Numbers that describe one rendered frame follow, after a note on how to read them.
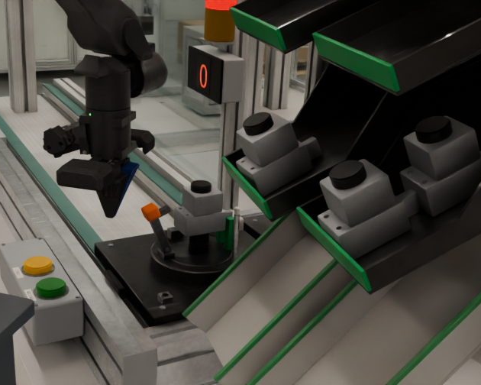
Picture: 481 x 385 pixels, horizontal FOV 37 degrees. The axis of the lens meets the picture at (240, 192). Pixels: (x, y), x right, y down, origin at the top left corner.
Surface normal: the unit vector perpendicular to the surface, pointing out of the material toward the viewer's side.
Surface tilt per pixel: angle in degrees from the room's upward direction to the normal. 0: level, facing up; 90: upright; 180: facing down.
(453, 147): 90
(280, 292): 45
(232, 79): 90
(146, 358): 90
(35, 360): 0
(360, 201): 90
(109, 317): 0
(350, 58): 115
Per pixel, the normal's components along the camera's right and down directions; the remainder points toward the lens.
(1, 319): 0.06, -0.93
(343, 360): -0.63, -0.61
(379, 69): -0.88, 0.45
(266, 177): 0.40, 0.33
